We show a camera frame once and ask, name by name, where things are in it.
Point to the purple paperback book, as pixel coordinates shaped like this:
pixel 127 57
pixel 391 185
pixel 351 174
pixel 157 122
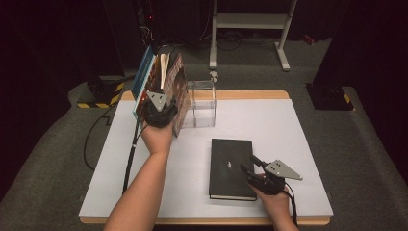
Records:
pixel 179 93

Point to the person's right hand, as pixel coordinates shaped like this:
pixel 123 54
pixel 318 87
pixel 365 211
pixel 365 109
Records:
pixel 274 202

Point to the white metal stand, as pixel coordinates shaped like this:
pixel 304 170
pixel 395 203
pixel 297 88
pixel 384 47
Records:
pixel 250 20

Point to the clear acrylic book rack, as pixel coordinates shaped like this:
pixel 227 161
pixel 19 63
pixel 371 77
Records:
pixel 202 106

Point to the small red object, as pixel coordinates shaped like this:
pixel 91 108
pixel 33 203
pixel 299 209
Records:
pixel 309 39

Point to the black yellow striped stand base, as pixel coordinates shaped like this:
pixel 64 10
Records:
pixel 330 97
pixel 102 93

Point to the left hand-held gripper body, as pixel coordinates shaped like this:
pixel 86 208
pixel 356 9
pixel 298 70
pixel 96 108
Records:
pixel 158 112

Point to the white table mat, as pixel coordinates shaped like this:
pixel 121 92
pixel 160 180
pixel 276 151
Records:
pixel 288 128

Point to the person's left hand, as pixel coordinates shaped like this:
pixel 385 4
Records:
pixel 157 139

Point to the sky and grass picture book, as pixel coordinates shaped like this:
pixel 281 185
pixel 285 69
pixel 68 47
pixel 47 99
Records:
pixel 153 80

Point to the dark blue picture book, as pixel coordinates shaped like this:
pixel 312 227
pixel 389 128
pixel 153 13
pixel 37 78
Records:
pixel 142 73

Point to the small white floor object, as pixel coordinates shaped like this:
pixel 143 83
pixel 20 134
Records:
pixel 214 76

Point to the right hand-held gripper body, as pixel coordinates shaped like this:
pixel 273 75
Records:
pixel 275 176

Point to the black hardcover book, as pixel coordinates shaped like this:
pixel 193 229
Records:
pixel 231 170

